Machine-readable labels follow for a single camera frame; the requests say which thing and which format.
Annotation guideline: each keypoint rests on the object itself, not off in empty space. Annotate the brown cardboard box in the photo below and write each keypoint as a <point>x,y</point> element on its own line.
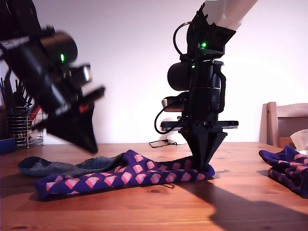
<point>286,142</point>

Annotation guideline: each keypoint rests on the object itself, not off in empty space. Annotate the grey dark-toed sock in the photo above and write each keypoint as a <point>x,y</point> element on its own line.
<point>48,167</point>

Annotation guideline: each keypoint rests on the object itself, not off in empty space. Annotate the pale tissue box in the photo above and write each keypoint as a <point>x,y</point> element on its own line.
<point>304,152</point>

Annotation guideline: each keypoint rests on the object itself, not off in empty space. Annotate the black chopstick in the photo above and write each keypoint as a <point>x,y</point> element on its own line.
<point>5,96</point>
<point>18,87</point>
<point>10,91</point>

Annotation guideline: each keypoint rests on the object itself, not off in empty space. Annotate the wooden chair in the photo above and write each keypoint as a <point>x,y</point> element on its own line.
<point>272,125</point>

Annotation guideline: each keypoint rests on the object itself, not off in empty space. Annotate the blue box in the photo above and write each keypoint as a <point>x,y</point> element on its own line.
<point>7,147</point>

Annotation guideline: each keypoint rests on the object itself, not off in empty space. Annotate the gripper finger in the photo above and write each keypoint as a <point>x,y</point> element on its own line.
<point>67,134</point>
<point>86,125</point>

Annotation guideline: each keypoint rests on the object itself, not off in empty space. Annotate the red paper packet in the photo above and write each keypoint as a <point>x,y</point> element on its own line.
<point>36,114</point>

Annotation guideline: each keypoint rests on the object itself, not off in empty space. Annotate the white tissue paper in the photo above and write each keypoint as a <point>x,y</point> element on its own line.
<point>300,139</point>

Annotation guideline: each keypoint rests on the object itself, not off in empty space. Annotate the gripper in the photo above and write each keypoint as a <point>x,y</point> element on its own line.
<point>207,106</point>

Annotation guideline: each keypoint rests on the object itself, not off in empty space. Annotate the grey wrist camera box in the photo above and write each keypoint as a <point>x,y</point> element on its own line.
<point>172,102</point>
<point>83,73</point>

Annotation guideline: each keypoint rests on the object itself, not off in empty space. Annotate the purple patterned sock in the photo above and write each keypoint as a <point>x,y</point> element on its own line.
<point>288,173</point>
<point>120,178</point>

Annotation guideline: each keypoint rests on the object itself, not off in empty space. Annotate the white paper napkins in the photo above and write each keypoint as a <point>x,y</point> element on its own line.
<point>36,136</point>

